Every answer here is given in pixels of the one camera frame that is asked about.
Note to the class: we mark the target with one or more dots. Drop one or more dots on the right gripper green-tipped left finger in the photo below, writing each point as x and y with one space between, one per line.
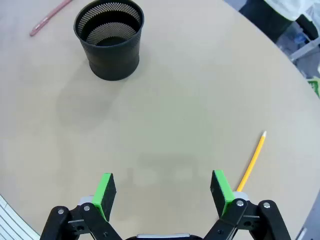
105 200

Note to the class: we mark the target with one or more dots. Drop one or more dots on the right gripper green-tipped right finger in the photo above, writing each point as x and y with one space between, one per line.
220 192

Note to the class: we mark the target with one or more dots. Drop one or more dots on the yellow pencil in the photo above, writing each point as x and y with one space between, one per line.
253 160

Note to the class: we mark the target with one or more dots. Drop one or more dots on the dark pink pen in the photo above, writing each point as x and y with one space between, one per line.
40 25

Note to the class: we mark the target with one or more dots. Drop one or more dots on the black mesh pen holder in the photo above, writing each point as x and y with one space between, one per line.
112 62

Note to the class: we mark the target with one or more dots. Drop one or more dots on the white ribbed floor panel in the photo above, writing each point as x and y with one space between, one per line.
12 225

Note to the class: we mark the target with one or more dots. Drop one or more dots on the pale green plastic object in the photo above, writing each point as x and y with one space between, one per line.
315 86

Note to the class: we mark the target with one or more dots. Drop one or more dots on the clear plastic sheet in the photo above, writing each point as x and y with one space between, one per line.
295 7

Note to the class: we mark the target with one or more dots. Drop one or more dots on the grey metal frame bar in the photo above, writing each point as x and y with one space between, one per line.
307 47

